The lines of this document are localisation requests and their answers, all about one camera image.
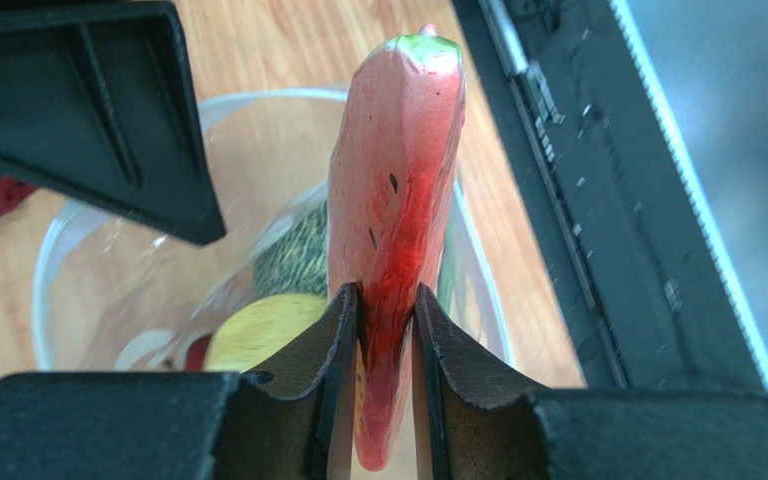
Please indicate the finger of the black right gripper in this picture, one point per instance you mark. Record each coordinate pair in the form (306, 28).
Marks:
(97, 103)

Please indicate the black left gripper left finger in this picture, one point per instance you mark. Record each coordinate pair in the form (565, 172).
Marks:
(291, 417)

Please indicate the yellow toy lemon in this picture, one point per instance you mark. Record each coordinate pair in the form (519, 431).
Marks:
(261, 329)

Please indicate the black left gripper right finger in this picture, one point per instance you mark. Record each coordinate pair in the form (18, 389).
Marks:
(476, 417)

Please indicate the dark red toy apple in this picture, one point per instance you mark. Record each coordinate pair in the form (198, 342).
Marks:
(196, 353)

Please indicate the clear dotted zip top bag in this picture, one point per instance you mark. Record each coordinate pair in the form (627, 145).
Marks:
(111, 294)

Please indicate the green netted toy melon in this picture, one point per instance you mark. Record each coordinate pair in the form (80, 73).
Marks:
(296, 262)

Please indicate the red toy watermelon slice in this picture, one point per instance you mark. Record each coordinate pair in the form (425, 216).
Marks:
(390, 185)

